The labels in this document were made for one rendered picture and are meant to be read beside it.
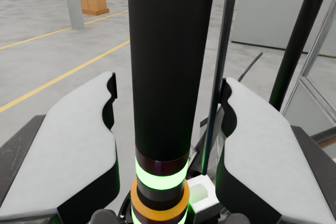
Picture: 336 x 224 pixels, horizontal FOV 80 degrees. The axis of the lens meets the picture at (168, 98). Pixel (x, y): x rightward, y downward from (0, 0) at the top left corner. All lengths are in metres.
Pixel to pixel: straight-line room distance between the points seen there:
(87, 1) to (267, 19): 5.87
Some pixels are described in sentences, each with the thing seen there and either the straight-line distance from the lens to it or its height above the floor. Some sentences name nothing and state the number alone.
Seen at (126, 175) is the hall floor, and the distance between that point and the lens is 1.94.
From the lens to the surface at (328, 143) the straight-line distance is 0.31.
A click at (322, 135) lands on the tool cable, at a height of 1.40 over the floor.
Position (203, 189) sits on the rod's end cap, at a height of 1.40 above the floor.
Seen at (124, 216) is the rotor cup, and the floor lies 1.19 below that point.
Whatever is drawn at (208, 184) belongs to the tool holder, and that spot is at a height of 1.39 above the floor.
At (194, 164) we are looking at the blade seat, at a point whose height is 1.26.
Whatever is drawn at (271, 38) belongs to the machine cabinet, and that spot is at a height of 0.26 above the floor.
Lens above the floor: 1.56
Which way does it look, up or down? 33 degrees down
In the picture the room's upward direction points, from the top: 4 degrees clockwise
